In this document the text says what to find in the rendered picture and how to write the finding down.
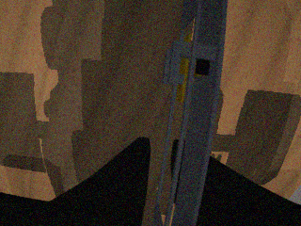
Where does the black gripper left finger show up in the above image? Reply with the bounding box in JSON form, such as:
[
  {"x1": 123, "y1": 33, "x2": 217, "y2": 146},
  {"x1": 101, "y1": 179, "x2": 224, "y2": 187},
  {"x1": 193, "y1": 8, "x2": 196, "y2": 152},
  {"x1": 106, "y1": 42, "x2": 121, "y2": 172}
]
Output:
[{"x1": 0, "y1": 137, "x2": 151, "y2": 226}]

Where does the brown wooden board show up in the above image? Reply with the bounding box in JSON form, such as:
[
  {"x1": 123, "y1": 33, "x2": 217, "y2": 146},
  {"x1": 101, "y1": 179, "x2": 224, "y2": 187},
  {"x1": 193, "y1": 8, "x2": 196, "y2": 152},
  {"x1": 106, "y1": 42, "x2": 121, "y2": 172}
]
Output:
[{"x1": 0, "y1": 0, "x2": 301, "y2": 226}]

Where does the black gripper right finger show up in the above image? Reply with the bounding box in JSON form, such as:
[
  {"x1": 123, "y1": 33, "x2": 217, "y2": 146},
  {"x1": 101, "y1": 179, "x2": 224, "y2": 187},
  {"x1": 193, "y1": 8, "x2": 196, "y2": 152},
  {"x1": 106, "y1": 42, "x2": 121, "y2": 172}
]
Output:
[{"x1": 196, "y1": 156, "x2": 301, "y2": 226}]

